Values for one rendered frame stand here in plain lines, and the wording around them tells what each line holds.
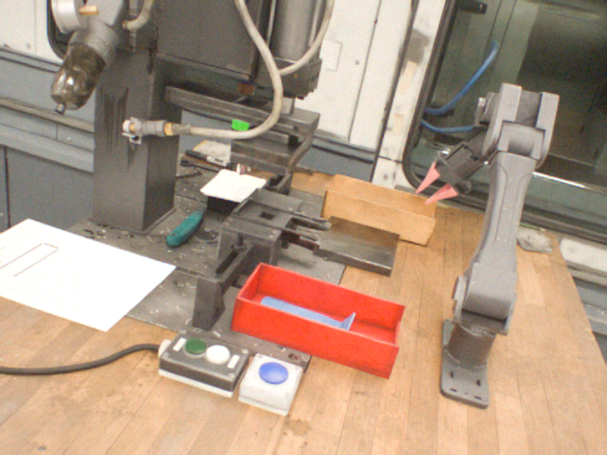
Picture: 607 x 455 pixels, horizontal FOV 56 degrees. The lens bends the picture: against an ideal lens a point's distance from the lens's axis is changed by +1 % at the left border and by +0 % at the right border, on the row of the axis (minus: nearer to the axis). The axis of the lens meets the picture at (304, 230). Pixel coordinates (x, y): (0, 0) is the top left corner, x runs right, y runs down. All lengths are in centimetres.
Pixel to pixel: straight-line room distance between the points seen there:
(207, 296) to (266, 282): 15
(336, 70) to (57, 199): 109
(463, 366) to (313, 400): 26
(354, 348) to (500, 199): 33
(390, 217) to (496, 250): 40
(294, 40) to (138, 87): 28
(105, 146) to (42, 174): 108
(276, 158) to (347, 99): 73
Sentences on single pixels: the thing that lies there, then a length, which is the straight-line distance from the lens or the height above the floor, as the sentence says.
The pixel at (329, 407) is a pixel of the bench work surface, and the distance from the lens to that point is 79.
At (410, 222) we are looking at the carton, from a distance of 126.
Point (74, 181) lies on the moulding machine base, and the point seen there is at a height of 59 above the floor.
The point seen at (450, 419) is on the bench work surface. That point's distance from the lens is 85.
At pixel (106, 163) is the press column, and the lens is 110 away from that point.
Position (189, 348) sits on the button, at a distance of 78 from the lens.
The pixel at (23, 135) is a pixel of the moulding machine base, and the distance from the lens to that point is 214.
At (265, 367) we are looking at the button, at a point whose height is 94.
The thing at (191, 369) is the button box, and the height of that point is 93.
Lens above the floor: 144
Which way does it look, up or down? 26 degrees down
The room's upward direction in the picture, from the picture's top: 12 degrees clockwise
